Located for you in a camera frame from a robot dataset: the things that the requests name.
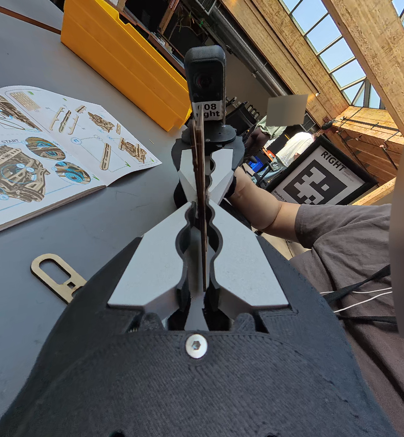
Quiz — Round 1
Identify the yellow plastic bin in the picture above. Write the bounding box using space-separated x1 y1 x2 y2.
60 0 192 132

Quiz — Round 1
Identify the black framed tag sign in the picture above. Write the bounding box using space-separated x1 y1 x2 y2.
265 136 380 205

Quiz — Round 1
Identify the grey ventilation duct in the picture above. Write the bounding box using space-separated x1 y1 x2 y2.
205 0 289 96

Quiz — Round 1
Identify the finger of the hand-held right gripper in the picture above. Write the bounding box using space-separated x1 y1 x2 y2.
177 148 198 203
205 148 237 205

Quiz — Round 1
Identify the slotted flat wooden part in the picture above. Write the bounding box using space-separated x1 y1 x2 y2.
31 253 87 304

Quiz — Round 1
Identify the person's right forearm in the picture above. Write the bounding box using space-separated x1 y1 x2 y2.
229 167 303 244

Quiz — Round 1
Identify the thin laser-cut plywood sheet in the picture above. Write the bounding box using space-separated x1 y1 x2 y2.
188 109 212 291

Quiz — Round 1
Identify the light wooden board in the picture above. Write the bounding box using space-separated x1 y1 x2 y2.
352 178 397 206

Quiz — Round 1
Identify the wooden loft platform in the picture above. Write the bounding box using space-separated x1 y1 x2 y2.
323 106 404 186

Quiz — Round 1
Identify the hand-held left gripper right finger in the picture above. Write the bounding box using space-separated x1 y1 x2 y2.
206 201 290 326

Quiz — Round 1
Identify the wooden ceiling beam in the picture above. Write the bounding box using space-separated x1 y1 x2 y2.
321 0 404 137

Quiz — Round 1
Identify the skylight window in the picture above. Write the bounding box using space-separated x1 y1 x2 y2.
280 0 404 110

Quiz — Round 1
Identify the black strap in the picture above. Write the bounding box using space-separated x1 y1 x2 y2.
321 264 391 304

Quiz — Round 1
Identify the white cord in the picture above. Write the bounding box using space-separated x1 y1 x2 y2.
321 287 393 313

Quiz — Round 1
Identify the black shelving unit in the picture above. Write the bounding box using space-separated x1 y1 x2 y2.
224 97 257 135

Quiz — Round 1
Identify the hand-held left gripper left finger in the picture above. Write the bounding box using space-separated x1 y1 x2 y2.
106 201 196 328

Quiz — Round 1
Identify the assembly instruction booklet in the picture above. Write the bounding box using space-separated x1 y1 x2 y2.
0 81 163 238

